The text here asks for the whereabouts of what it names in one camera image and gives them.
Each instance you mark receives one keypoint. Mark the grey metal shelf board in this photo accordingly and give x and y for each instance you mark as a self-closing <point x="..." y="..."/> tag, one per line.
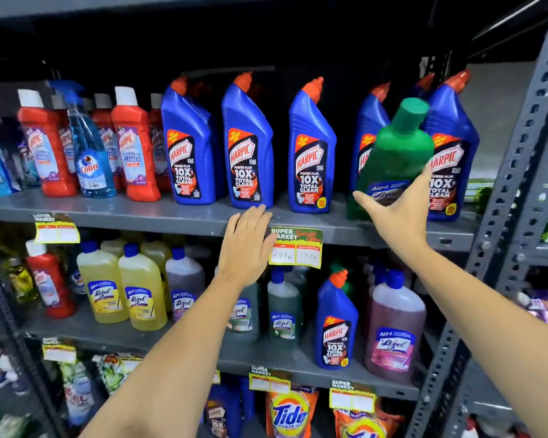
<point x="118" y="3"/>
<point x="265" y="355"/>
<point x="164" y="216"/>

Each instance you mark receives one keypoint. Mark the yellow dish liquid bottle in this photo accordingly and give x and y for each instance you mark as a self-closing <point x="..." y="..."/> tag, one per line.
<point x="20" y="280"/>

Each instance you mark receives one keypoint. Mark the person's left thumb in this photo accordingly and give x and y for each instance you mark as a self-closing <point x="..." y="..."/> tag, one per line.
<point x="271" y="249"/>

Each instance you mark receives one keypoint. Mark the person's right thumb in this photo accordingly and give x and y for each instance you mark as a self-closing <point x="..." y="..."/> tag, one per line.
<point x="368" y="203"/>

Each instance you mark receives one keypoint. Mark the person's right forearm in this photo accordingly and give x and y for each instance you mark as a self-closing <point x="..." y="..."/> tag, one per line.
<point x="488" y="323"/>

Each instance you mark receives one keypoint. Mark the blue glass cleaner spray bottle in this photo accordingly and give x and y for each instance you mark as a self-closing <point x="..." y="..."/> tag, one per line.
<point x="89" y="155"/>

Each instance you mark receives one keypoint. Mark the person's left hand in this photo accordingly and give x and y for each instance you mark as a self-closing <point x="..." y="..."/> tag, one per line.
<point x="244" y="250"/>

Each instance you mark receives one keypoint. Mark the row of blue toilet cleaner bottles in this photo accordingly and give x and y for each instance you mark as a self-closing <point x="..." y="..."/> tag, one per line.
<point x="249" y="159"/>

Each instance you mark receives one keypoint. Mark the person's right hand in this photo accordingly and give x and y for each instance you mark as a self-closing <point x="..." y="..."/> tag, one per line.
<point x="404" y="221"/>

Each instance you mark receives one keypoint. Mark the purple floor cleaner bottle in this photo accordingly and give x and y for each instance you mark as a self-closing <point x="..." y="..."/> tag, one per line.
<point x="185" y="282"/>

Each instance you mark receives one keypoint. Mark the orange detergent pouch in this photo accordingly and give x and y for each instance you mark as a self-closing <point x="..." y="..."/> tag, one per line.
<point x="291" y="415"/>
<point x="363" y="426"/>

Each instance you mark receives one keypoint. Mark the white and green pouch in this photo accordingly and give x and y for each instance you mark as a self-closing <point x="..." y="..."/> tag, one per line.
<point x="78" y="396"/>
<point x="114" y="371"/>

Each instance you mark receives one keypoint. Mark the pink floor cleaner bottle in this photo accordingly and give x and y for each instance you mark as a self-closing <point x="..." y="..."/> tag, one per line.
<point x="375" y="280"/>
<point x="395" y="332"/>

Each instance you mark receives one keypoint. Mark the person's left forearm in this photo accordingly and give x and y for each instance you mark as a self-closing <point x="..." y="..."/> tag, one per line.
<point x="173" y="360"/>

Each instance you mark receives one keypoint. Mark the green and yellow price tag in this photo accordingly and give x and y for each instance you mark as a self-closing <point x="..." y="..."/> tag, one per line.
<point x="297" y="250"/>

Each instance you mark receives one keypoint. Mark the red bathroom cleaner bottle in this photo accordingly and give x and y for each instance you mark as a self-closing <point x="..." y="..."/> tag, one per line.
<point x="159" y="145"/>
<point x="134" y="150"/>
<point x="48" y="150"/>
<point x="64" y="132"/>
<point x="50" y="282"/>

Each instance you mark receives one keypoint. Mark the yellow floor cleaner bottle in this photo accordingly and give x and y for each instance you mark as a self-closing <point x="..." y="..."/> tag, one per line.
<point x="113" y="246"/>
<point x="101" y="287"/>
<point x="157" y="257"/>
<point x="141" y="291"/>

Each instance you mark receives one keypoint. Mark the blue red-capped cleaner bottle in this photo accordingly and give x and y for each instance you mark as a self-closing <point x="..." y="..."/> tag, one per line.
<point x="335" y="328"/>
<point x="223" y="410"/>

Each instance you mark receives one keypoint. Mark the dark green floor cleaner bottle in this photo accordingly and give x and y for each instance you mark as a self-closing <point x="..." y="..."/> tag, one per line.
<point x="284" y="310"/>
<point x="244" y="314"/>

